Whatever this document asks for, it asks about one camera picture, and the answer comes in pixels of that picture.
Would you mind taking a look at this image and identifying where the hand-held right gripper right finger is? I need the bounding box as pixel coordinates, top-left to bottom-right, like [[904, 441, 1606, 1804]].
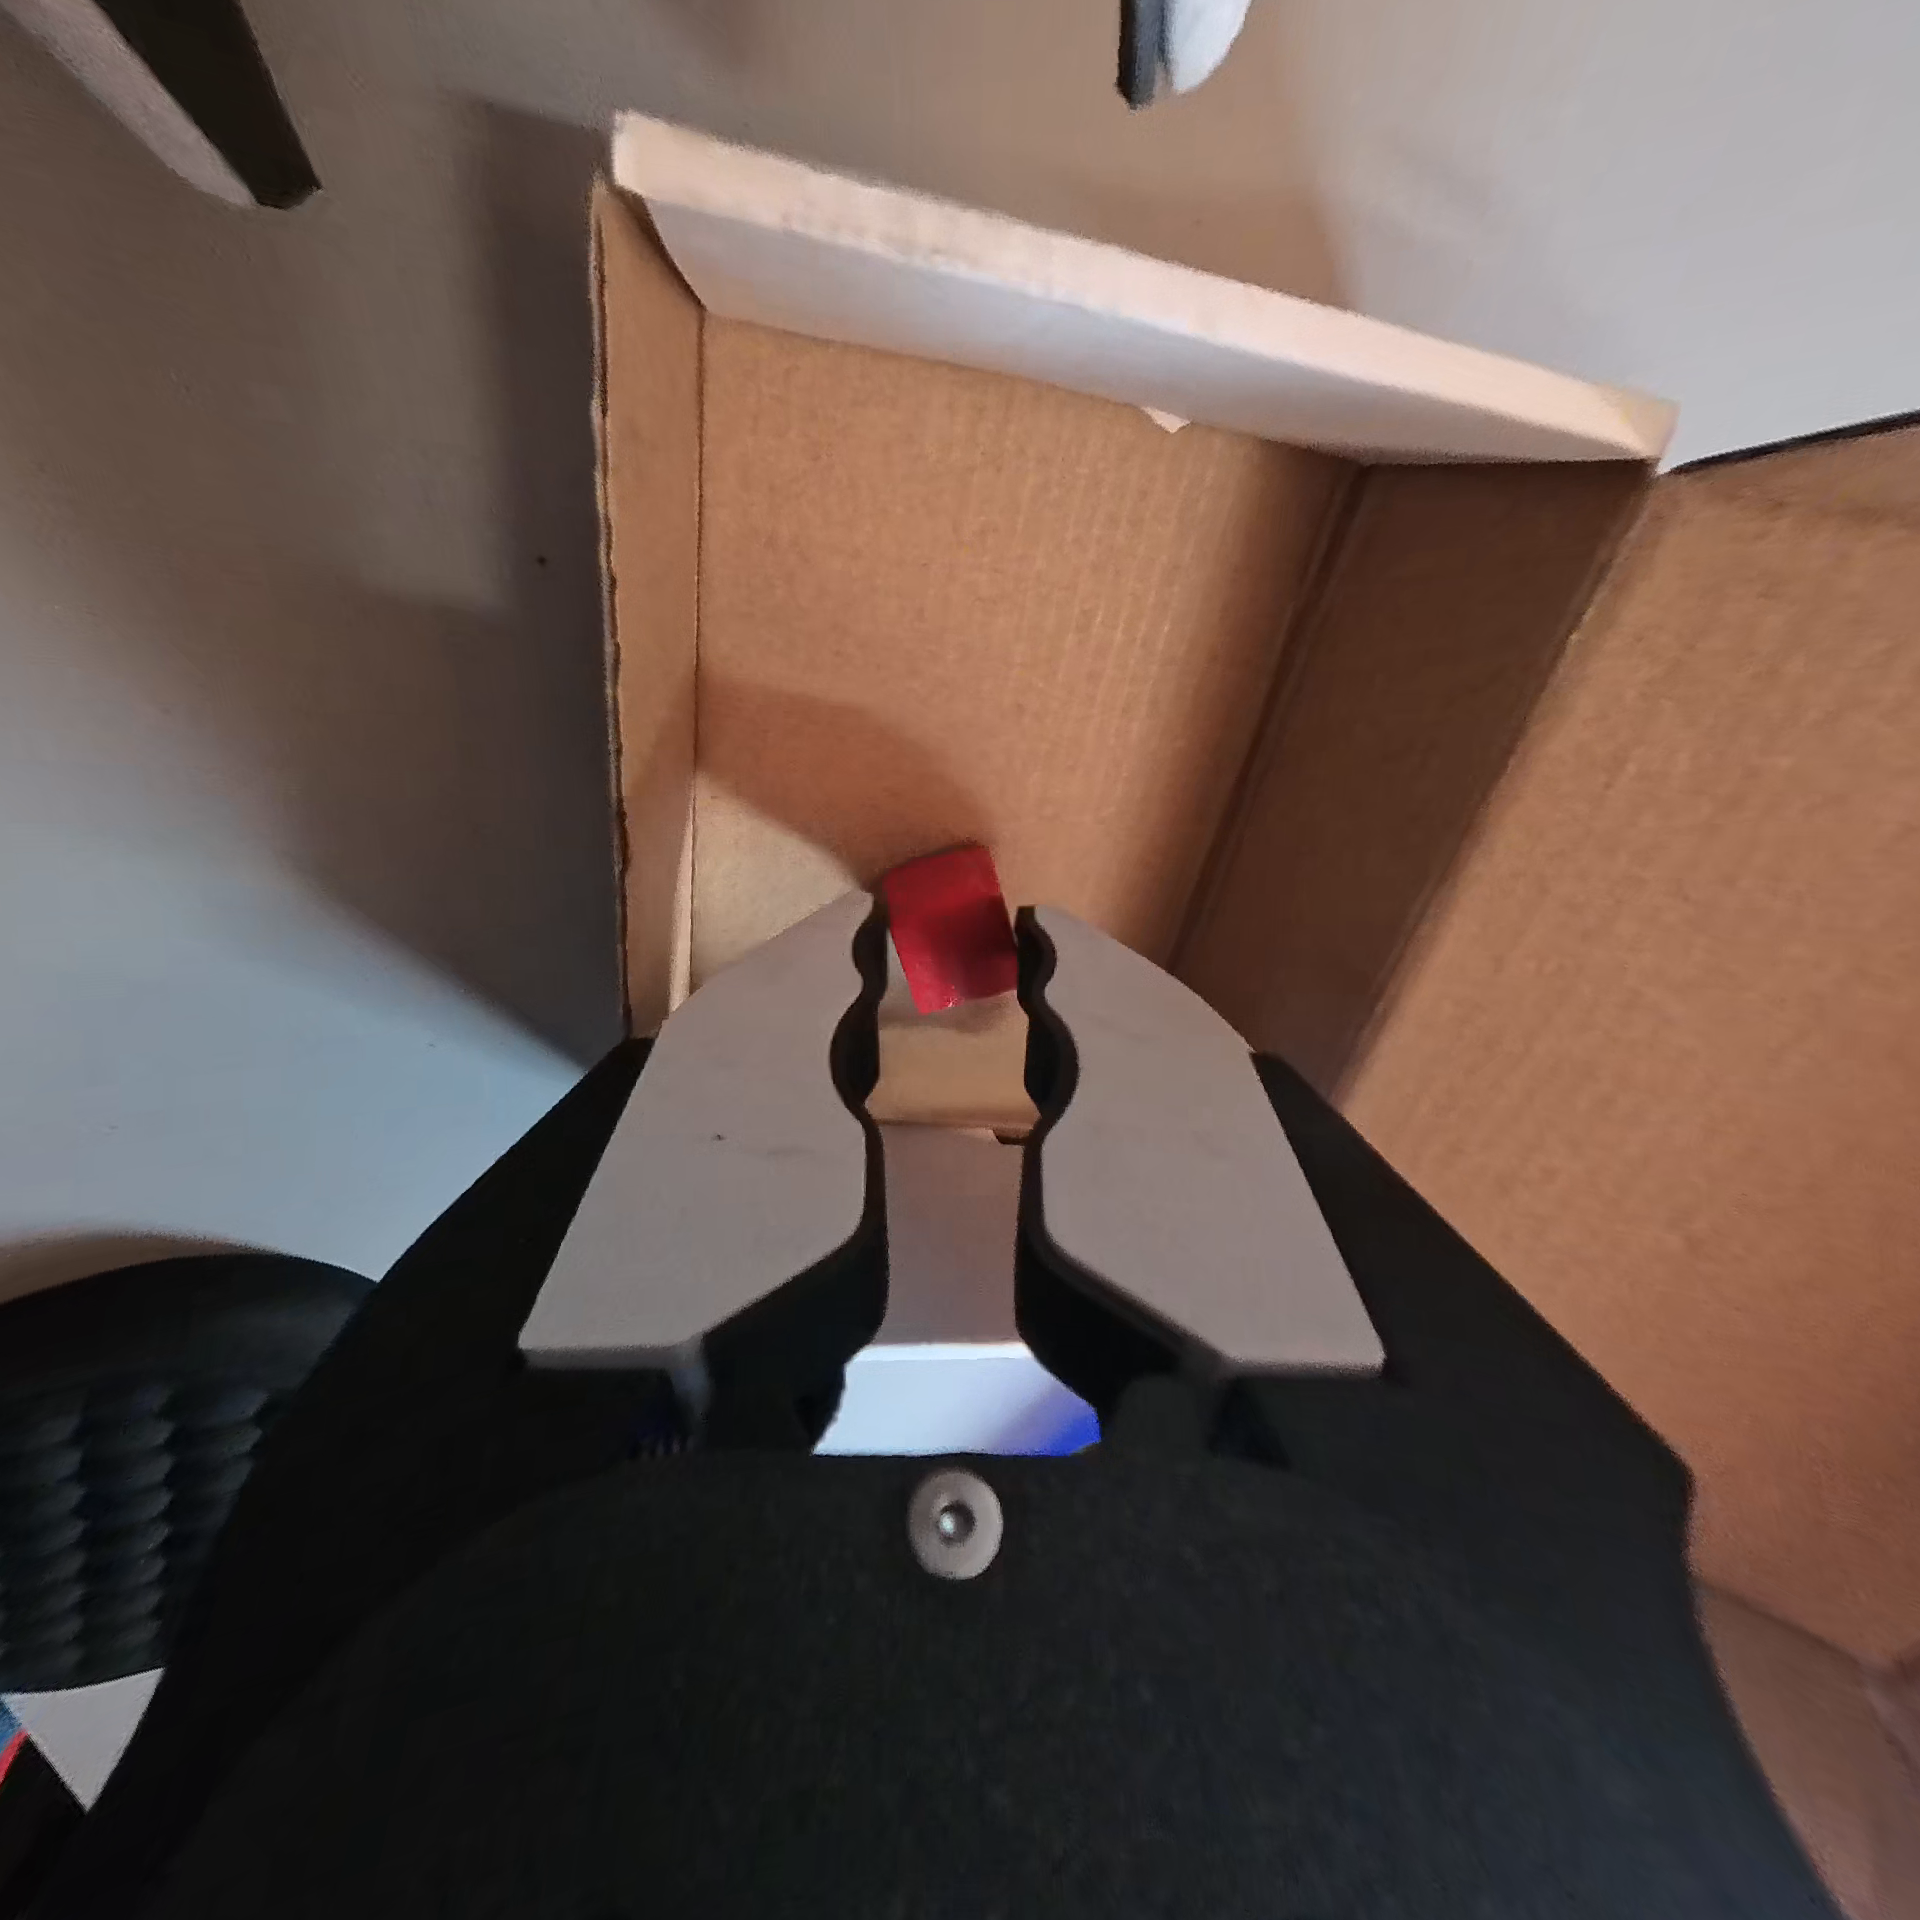
[[1010, 902, 1390, 1380]]

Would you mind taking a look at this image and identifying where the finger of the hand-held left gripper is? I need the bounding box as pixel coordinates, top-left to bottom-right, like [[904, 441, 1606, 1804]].
[[37, 0, 323, 214], [1115, 0, 1255, 111]]

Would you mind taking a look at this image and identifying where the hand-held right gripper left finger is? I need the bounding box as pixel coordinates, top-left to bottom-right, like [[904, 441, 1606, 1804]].
[[518, 887, 887, 1417]]

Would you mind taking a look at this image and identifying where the red cube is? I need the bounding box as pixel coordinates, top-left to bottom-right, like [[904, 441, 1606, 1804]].
[[876, 843, 1010, 1016]]

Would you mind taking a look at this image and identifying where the white cardboard box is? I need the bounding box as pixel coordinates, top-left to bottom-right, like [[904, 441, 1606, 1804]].
[[590, 112, 1920, 1681]]

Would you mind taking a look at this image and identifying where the black textured pad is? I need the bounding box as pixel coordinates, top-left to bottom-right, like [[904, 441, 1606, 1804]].
[[0, 1259, 377, 1696]]

